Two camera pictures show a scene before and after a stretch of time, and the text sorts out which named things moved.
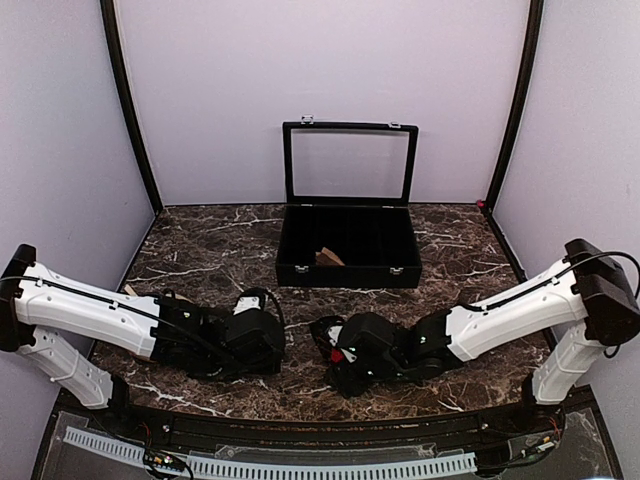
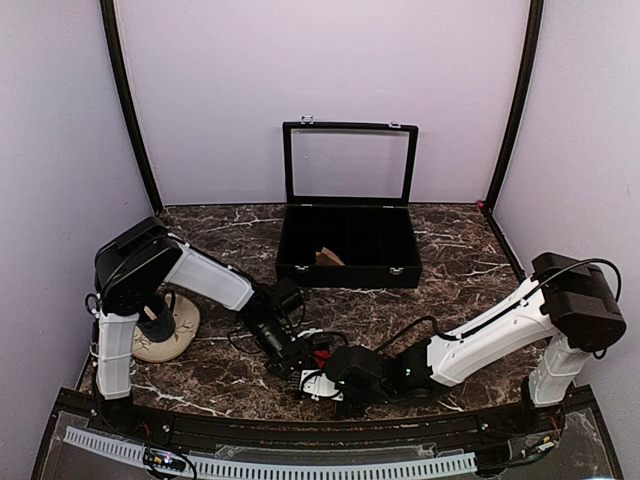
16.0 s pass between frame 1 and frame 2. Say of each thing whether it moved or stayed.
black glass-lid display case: stayed
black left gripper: moved
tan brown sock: stayed
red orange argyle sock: moved
